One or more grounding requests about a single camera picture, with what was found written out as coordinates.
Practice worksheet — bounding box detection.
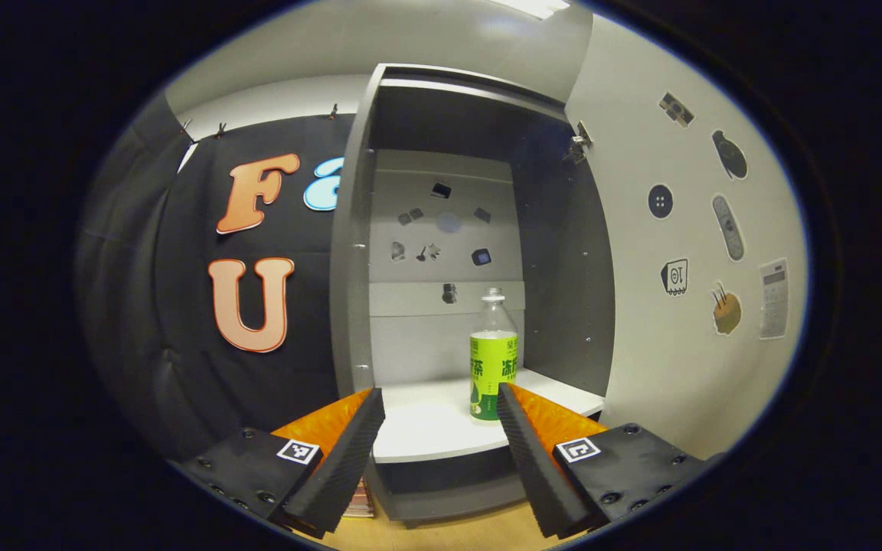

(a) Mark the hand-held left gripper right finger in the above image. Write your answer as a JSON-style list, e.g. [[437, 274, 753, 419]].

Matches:
[[496, 382, 724, 540]]

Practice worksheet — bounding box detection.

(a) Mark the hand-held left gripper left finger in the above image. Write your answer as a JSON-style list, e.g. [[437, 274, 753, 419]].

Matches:
[[179, 387, 386, 540]]

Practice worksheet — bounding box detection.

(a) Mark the green label plastic bottle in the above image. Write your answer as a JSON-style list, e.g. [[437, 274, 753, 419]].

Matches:
[[469, 288, 520, 423]]

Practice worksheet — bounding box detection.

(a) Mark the large ceiling light panel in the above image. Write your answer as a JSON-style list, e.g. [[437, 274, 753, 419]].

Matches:
[[487, 0, 572, 21]]

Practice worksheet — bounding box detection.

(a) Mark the metal door hinge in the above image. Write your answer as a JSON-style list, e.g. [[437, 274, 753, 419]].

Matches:
[[563, 121, 593, 165]]

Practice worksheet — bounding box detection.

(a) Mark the dark grey cabinet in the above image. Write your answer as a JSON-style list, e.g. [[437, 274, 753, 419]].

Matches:
[[330, 63, 616, 529]]

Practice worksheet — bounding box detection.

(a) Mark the black backdrop cloth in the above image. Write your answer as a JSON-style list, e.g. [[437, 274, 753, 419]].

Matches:
[[77, 92, 358, 460]]

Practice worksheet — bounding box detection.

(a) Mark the grey cabinet door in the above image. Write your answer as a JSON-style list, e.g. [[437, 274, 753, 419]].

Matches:
[[563, 11, 809, 460]]

